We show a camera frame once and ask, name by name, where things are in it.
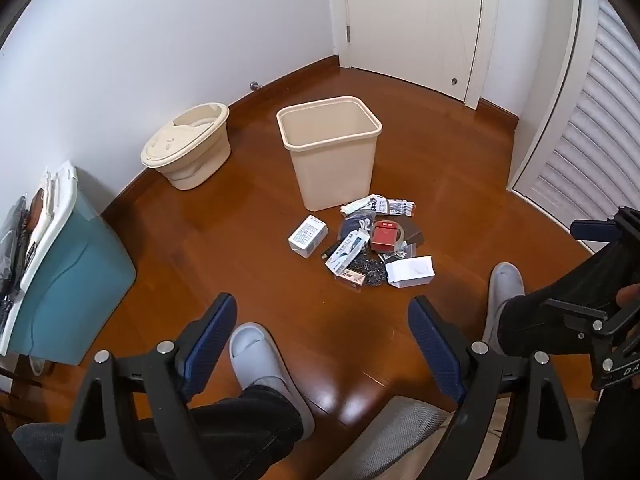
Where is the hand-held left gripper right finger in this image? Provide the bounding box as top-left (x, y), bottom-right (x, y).
top-left (407, 296), bottom-right (586, 480)

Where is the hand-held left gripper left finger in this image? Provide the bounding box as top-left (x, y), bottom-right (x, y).
top-left (57, 292), bottom-right (238, 480)

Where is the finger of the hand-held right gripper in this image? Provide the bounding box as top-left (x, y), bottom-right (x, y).
top-left (542, 297), bottom-right (632, 343)
top-left (570, 206), bottom-right (640, 257)

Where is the white paper carton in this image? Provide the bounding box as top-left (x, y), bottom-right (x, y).
top-left (385, 255), bottom-right (436, 290)

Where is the small brown box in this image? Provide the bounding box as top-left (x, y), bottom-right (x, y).
top-left (336, 267), bottom-right (369, 291)

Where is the brown card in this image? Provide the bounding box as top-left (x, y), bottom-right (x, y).
top-left (401, 217), bottom-right (429, 246)

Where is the red box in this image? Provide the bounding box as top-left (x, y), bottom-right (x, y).
top-left (370, 219), bottom-right (402, 254)

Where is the white and blue packet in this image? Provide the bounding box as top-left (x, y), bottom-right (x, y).
top-left (325, 229), bottom-right (370, 275)

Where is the white cardboard box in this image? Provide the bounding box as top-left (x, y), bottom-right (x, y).
top-left (287, 215), bottom-right (329, 260)

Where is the silver printed sachet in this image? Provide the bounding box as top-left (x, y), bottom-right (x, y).
top-left (385, 199), bottom-right (417, 219)

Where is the dark blue pouch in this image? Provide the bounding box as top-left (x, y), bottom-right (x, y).
top-left (337, 211), bottom-right (377, 244)

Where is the white printed sachet orange end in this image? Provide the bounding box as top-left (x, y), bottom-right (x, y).
top-left (341, 193), bottom-right (389, 217)

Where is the beige plastic waste bin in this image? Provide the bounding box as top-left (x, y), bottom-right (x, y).
top-left (276, 96), bottom-right (383, 212)

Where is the person's right hand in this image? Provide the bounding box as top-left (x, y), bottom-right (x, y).
top-left (616, 283), bottom-right (640, 312)

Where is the person's left grey slipper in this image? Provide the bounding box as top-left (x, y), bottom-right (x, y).
top-left (228, 323), bottom-right (316, 442)

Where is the person's grey slipper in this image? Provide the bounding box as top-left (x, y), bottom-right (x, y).
top-left (482, 262), bottom-right (526, 357)
top-left (228, 323), bottom-right (316, 442)

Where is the person's right grey slipper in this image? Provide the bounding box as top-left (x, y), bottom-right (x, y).
top-left (482, 262), bottom-right (526, 357)

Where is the person's left leg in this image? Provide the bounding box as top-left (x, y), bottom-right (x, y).
top-left (132, 384), bottom-right (306, 480)

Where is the white louvered closet door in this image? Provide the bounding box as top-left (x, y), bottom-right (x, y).
top-left (507, 0), bottom-right (640, 257)

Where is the teal storage box white lid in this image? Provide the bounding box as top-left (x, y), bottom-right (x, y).
top-left (0, 160), bottom-right (137, 367)

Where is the beige folding bucket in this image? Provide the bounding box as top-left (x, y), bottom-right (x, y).
top-left (140, 103), bottom-right (232, 191)

